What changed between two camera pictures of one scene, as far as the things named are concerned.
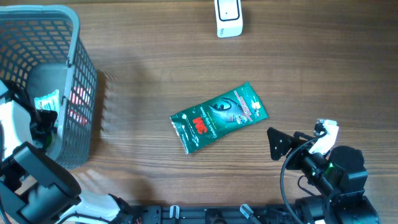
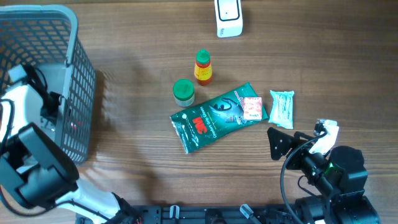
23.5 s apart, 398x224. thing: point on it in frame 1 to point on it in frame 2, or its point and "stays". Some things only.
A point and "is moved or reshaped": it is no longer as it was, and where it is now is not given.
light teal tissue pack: x=48 y=102 is moved or reshaped
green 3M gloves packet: x=204 y=124 stays
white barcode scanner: x=229 y=17 stays
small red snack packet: x=78 y=108 to x=252 y=108
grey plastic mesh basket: x=41 y=50 stays
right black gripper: x=288 y=142 stays
